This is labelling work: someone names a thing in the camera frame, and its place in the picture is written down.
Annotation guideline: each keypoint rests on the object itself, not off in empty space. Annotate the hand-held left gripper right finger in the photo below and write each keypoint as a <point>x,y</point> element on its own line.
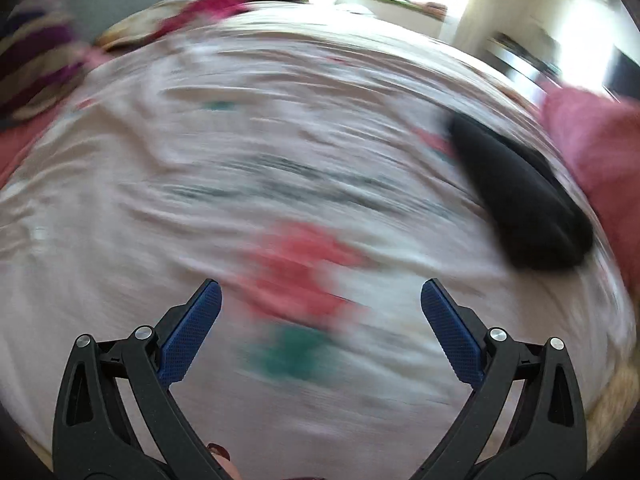
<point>450,330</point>

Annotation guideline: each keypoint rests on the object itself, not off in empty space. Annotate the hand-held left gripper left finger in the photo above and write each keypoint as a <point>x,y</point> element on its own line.
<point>192,330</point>

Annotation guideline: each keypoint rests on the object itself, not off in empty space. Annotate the black sweater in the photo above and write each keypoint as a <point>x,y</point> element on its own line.
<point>520,195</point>

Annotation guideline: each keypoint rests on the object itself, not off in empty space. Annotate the person's left hand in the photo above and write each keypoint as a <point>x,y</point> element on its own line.
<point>224,465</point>

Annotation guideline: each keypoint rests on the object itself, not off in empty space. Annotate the white printed bedsheet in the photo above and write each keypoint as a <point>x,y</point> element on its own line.
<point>200,170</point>

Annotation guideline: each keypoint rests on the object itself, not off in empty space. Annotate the cream fluffy rug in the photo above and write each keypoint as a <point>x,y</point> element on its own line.
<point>612,410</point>

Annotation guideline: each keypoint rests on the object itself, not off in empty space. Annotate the pink blanket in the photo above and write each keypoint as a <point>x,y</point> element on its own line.
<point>600,150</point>

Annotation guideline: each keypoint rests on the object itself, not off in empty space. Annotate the white dressing table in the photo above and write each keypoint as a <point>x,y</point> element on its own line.
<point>520,57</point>

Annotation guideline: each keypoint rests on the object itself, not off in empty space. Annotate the black screen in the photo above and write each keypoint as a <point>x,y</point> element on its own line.
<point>625,75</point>

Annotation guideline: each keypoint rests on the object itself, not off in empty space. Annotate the purple striped pillow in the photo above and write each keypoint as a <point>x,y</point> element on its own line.
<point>35,60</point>

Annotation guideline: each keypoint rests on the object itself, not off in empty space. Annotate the red floral blanket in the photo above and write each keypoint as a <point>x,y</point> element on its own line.
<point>200,10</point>

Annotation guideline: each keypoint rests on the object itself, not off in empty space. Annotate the cream curtain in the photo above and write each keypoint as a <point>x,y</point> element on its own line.
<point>480,5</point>

